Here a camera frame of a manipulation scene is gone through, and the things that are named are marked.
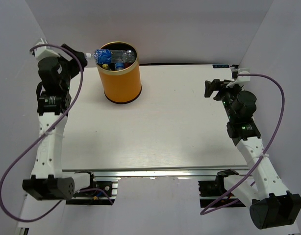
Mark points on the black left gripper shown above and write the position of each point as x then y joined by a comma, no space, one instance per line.
71,64

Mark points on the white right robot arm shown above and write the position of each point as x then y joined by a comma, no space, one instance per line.
261,190

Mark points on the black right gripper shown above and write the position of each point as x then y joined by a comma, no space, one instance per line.
216,85

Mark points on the blue label plastic bottle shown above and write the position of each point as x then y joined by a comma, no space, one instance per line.
119,66

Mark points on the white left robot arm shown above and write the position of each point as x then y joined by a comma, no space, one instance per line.
47,181

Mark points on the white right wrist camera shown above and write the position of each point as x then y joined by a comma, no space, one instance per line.
242,78

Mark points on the white connector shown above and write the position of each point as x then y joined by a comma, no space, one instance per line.
108,56

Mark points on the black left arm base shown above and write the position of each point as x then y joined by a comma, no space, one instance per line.
102,191

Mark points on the orange cylindrical bin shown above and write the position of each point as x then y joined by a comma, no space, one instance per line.
123,86

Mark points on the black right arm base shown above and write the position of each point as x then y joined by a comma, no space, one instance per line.
211,189

